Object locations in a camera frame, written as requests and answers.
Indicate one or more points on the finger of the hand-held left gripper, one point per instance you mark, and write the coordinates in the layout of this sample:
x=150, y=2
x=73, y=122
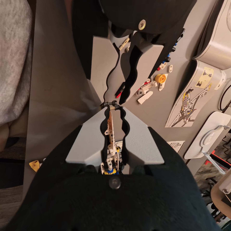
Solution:
x=149, y=57
x=102, y=63

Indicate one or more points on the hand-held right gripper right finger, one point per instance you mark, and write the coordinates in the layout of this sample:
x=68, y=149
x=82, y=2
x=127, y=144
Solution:
x=142, y=144

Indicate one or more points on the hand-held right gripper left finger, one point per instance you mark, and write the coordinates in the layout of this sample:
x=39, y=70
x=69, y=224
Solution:
x=86, y=144

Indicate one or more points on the black lego connector piece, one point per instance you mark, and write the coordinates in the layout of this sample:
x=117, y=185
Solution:
x=112, y=105

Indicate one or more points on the white double-hole lego connector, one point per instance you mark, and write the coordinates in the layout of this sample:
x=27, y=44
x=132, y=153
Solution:
x=163, y=66

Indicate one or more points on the black lego pin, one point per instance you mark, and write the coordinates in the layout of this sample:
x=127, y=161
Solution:
x=168, y=59

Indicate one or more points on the blue lego pin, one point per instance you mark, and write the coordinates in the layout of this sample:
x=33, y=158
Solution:
x=169, y=55

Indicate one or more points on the small white lego beam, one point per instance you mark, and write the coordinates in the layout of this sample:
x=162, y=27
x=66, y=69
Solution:
x=170, y=67

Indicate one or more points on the yellow lego wheel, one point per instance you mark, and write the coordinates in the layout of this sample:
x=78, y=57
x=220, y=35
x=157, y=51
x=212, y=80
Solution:
x=160, y=78

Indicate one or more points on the white yellow lego helicopter model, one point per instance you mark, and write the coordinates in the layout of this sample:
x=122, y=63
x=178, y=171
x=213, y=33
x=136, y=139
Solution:
x=111, y=148

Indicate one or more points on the tan lego pin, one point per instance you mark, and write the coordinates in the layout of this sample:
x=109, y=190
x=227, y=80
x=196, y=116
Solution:
x=123, y=44

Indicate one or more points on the black lego axle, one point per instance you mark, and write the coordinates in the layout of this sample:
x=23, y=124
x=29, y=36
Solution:
x=122, y=84

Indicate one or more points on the white lego wedge piece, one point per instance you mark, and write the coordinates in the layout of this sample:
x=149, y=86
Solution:
x=161, y=87

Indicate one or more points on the grey round lego piece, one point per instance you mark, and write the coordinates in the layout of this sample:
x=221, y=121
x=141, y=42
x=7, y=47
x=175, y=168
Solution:
x=139, y=93

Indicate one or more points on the white pointed lego panel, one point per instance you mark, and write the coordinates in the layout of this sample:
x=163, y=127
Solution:
x=145, y=97

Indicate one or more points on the yellow lego panel piece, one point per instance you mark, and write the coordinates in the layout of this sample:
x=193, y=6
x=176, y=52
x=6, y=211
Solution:
x=34, y=165

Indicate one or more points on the lego instruction sheet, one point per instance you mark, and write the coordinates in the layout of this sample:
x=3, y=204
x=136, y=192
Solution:
x=187, y=106

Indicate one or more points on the striped sticker sheet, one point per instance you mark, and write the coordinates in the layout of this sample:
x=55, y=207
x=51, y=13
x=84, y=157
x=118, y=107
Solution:
x=176, y=145

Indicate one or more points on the red and black pins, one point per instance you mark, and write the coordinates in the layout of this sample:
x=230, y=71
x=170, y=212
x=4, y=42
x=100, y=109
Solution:
x=119, y=93

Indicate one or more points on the white moulded plastic panel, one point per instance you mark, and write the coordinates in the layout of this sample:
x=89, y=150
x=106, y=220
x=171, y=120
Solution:
x=207, y=135

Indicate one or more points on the metal bracket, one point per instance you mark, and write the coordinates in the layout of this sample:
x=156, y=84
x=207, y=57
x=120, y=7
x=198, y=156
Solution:
x=214, y=162

